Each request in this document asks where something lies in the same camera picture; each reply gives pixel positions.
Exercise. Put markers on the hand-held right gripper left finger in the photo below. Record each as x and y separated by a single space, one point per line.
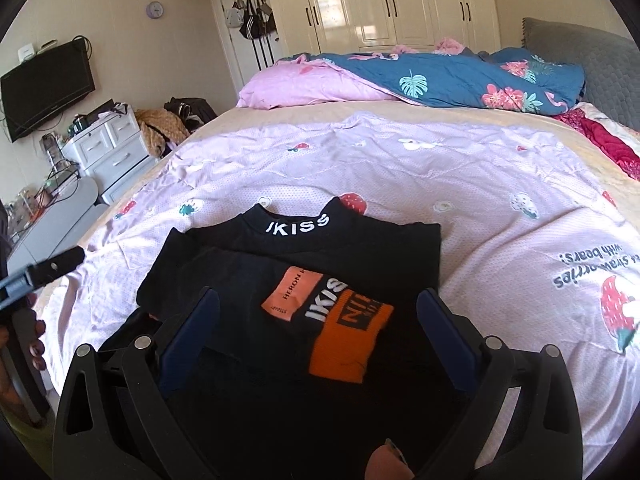
190 340

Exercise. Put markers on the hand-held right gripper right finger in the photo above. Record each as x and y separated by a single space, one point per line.
447 342

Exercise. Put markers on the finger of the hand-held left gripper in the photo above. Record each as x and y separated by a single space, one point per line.
50 270

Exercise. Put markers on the black long-sleeve sweater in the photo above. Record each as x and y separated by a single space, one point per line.
240 260

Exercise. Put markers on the brown clothes pile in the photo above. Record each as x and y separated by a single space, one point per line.
160 130

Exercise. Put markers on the person's left hand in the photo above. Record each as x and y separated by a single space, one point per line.
38 342

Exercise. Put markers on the person's right hand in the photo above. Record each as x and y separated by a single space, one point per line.
392 465

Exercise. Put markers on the grey round table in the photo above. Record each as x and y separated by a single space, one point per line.
50 225

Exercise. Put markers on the white drawer cabinet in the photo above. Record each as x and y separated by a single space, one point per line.
115 155

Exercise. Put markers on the white floral bed sheet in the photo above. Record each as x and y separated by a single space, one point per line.
475 185

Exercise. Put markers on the black flat device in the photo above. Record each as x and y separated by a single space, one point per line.
102 112

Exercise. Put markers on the black flat television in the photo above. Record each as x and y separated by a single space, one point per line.
45 90

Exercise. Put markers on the white router box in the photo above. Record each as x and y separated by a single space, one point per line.
26 54

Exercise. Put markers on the red floral pillow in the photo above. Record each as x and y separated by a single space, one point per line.
605 140

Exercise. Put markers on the blue floral quilt pink lining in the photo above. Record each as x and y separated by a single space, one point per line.
450 80

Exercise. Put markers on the white door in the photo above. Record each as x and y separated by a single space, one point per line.
235 60

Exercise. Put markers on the pink fluffy cloth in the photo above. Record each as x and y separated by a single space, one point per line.
450 46

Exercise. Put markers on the white hanging bag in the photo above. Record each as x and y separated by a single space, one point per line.
235 16

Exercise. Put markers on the black striped hanging bag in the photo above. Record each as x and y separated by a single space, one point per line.
250 22

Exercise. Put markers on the grey quilted headboard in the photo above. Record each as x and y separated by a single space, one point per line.
590 55

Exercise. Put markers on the grey hanging bag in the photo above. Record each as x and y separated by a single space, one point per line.
267 15

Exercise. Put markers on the cream glossy wardrobe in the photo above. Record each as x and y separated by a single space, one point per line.
380 5

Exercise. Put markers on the purple wall clock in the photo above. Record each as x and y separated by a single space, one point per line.
155 10

